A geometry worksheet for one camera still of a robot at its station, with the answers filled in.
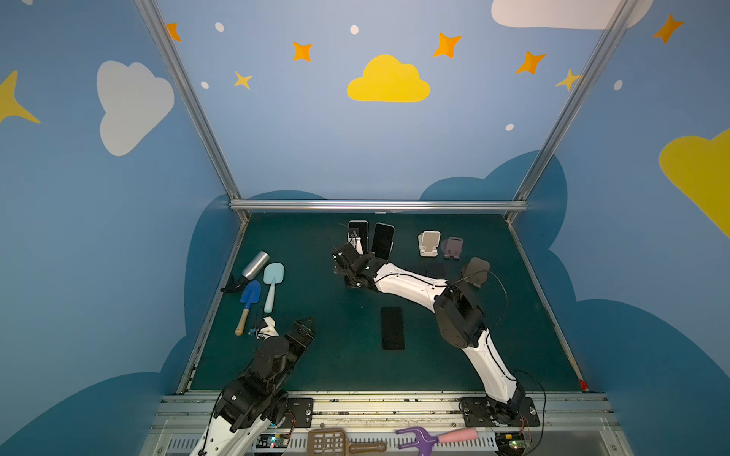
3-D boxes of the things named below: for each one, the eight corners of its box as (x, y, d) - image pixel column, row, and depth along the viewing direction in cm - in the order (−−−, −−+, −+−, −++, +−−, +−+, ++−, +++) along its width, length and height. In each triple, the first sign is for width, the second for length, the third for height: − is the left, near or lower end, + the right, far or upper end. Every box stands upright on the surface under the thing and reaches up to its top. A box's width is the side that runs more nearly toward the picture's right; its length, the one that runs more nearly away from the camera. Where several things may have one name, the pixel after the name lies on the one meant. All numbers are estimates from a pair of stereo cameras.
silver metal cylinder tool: (224, 292, 99) (221, 287, 97) (260, 253, 110) (258, 248, 108) (235, 297, 98) (232, 293, 95) (271, 258, 109) (269, 253, 107)
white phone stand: (420, 256, 109) (423, 243, 103) (418, 243, 113) (421, 230, 107) (438, 257, 109) (442, 243, 103) (435, 244, 113) (439, 230, 107)
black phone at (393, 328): (381, 350, 88) (382, 347, 86) (380, 309, 97) (380, 307, 95) (405, 350, 88) (406, 347, 86) (402, 310, 97) (402, 307, 95)
